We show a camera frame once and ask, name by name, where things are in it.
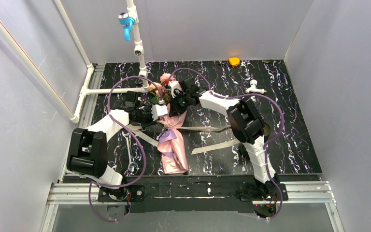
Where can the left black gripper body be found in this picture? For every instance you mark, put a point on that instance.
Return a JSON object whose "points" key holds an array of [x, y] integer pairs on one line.
{"points": [[148, 116]]}

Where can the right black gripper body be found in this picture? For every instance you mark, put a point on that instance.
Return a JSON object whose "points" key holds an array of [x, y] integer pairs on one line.
{"points": [[177, 104]]}

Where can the cream ribbon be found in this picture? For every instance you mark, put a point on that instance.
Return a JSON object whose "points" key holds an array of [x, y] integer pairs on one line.
{"points": [[208, 136]]}

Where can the pink rose flower bunch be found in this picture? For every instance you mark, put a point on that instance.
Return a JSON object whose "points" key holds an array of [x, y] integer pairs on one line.
{"points": [[162, 87]]}

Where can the pink bouquet wrapping paper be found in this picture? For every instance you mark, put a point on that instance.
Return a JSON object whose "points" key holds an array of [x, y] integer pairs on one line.
{"points": [[171, 145]]}

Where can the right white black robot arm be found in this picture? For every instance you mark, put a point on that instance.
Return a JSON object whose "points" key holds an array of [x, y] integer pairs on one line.
{"points": [[246, 123]]}

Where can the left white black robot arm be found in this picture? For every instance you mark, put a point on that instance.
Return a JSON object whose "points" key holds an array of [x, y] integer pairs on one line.
{"points": [[88, 149]]}

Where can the yellow tape measure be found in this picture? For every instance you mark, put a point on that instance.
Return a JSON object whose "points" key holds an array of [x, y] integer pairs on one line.
{"points": [[234, 61]]}

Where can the silver combination wrench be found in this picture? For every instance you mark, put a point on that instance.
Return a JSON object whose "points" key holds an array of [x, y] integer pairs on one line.
{"points": [[132, 165]]}

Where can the white plastic faucet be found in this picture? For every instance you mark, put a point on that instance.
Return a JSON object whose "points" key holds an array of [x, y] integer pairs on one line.
{"points": [[254, 89]]}

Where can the white pvc pipe assembly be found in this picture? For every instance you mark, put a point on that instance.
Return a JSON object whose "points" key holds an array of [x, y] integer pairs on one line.
{"points": [[74, 116]]}

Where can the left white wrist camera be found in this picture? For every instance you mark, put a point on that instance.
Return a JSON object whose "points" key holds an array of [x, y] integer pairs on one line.
{"points": [[159, 111]]}

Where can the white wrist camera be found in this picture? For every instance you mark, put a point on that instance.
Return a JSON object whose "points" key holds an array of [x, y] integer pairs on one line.
{"points": [[174, 88], [159, 111]]}

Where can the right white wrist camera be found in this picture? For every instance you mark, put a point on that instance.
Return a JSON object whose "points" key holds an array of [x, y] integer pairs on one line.
{"points": [[174, 88]]}

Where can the aluminium frame rail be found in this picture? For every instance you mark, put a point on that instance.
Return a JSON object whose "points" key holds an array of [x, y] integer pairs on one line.
{"points": [[201, 196]]}

